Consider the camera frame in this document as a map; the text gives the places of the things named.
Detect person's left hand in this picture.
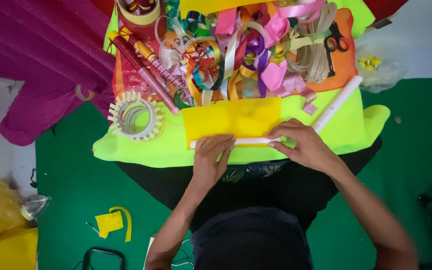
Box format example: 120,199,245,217
192,134,236,189

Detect person's right hand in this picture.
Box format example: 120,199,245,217
266,118,339,176

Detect thin white paper stick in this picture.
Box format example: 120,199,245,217
189,136,282,150

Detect neon green cloth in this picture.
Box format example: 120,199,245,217
92,0,391,169

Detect person's black floral skirt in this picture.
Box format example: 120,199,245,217
114,136,384,234

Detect long white paper tube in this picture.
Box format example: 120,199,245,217
311,75,364,134

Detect pink glitter ribbon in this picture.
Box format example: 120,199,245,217
273,73,319,116

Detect person's dark blue shirt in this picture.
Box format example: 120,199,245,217
190,206,315,270

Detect tape roll with cut strips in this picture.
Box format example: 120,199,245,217
107,91,164,143

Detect curved yellow paper strip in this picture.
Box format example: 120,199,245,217
109,206,133,243

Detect clear plastic bag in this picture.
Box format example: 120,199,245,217
354,44,409,94

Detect yellow beads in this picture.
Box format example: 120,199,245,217
358,56,383,72

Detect heap of colourful ribbons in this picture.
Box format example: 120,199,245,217
154,0,337,113

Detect yellow paper scrap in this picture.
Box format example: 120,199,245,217
94,210,124,239

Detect dark red wrapping roll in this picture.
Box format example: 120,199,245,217
107,30,180,116

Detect gold and pink wrapping roll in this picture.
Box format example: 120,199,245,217
119,26,187,90

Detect thin grey pen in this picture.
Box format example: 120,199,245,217
85,221,101,236

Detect red container with tape rolls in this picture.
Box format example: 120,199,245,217
114,0,167,41

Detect red cloth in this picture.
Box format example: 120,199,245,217
362,0,410,22

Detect crumpled clear plastic wrap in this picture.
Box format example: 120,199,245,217
20,194,52,222

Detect magenta glitter cloth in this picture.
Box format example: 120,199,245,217
0,0,116,147

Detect yellow plastic bag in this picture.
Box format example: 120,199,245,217
0,179,39,270

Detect beige cord bundle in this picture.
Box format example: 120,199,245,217
286,2,338,85

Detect white earphone cable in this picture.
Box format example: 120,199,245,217
170,238,195,268

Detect black scissors with orange handles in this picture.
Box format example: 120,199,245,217
323,22,351,53

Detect black cable loop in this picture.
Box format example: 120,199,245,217
82,247,127,270

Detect small cream tape ring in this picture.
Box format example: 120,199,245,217
74,84,96,102

